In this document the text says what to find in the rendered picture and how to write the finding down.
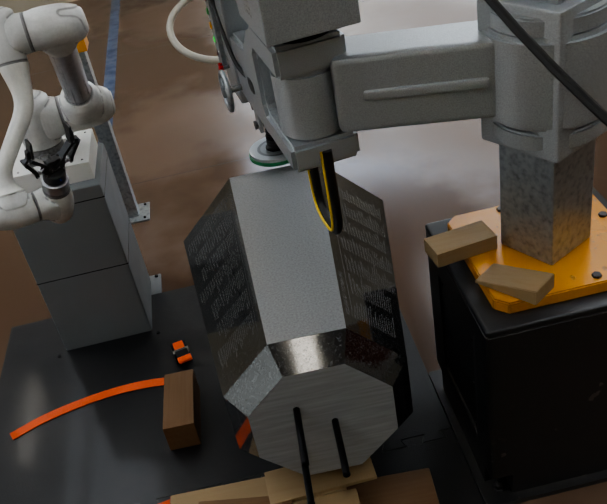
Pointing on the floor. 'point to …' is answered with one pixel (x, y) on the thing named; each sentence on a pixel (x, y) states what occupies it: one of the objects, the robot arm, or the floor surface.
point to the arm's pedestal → (92, 265)
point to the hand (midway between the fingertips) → (48, 135)
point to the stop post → (114, 151)
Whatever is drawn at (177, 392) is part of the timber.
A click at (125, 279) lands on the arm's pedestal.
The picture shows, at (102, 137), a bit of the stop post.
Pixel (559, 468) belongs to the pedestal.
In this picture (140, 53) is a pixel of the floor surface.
